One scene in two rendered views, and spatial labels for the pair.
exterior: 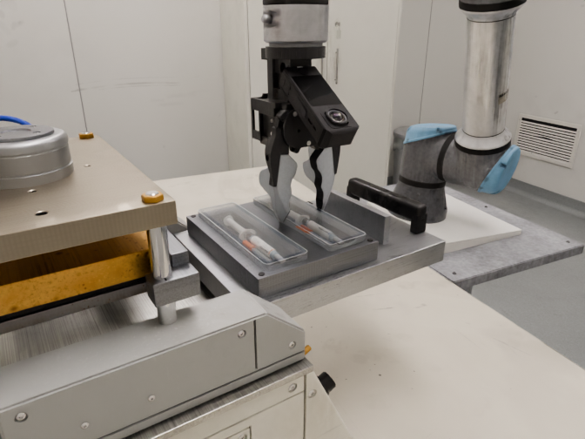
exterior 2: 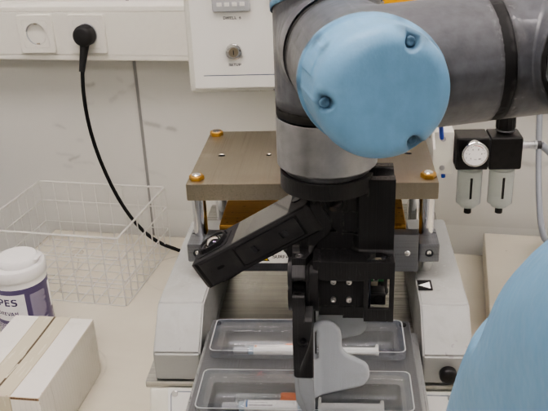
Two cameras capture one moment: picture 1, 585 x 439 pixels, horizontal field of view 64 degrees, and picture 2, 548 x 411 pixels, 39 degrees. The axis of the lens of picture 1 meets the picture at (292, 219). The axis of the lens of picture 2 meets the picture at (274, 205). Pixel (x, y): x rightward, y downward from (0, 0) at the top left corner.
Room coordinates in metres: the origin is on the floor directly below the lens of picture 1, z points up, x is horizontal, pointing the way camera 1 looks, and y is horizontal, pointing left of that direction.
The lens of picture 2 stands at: (0.89, -0.45, 1.42)
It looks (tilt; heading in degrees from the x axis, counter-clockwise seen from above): 24 degrees down; 129
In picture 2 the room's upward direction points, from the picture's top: 3 degrees counter-clockwise
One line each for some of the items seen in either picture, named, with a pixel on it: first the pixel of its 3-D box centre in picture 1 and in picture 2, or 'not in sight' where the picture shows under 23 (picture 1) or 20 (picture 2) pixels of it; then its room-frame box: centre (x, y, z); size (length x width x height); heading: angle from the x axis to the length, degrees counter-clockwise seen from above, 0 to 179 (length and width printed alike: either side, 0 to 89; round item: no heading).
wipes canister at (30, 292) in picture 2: not in sight; (22, 297); (-0.07, 0.11, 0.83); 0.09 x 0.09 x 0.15
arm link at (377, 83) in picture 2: not in sight; (388, 69); (0.67, -0.06, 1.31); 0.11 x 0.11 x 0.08; 45
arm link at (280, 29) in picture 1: (293, 27); (327, 140); (0.58, 0.00, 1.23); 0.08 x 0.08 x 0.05
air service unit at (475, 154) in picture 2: not in sight; (483, 163); (0.51, 0.47, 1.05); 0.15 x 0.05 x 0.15; 33
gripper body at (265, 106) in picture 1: (292, 97); (337, 239); (0.59, 0.00, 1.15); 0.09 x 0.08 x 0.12; 33
